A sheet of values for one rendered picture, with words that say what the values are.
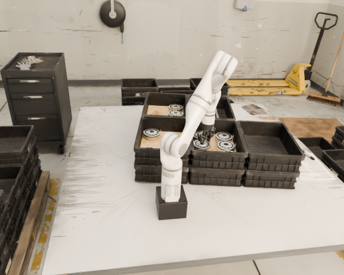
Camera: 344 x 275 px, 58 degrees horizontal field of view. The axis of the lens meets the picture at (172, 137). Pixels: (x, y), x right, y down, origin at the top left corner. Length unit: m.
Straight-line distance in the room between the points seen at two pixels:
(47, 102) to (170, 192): 1.95
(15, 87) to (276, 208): 2.40
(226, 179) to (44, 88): 1.95
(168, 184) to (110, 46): 3.76
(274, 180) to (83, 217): 1.01
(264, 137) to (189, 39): 3.25
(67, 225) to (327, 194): 1.37
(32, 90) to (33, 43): 2.07
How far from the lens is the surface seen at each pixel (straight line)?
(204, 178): 1.71
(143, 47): 4.98
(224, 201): 1.67
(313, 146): 3.32
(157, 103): 2.33
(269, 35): 5.49
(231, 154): 1.63
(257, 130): 2.04
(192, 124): 1.31
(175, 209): 1.49
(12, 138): 2.77
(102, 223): 1.53
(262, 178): 1.77
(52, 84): 3.03
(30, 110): 3.18
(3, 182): 2.48
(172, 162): 1.37
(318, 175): 2.07
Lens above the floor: 1.77
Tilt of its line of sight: 30 degrees down
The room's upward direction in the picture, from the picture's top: 3 degrees clockwise
